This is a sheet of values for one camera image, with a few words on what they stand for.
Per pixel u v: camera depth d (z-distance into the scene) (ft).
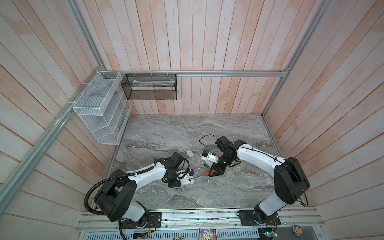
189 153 3.22
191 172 2.53
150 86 3.41
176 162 2.33
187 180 2.80
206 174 2.64
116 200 1.39
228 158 2.13
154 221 2.41
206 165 3.03
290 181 1.48
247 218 2.39
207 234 2.25
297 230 2.30
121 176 1.52
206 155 2.50
